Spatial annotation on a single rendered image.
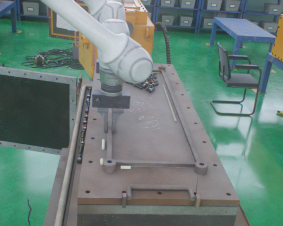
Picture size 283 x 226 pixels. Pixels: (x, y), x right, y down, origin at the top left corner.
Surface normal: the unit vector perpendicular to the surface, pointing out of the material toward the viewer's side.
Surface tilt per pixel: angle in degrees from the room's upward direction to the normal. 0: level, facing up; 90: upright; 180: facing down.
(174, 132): 0
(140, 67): 99
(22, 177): 0
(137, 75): 93
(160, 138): 0
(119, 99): 90
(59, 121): 90
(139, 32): 90
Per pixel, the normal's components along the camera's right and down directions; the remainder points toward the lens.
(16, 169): 0.09, -0.90
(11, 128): -0.14, 0.40
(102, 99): 0.09, 0.43
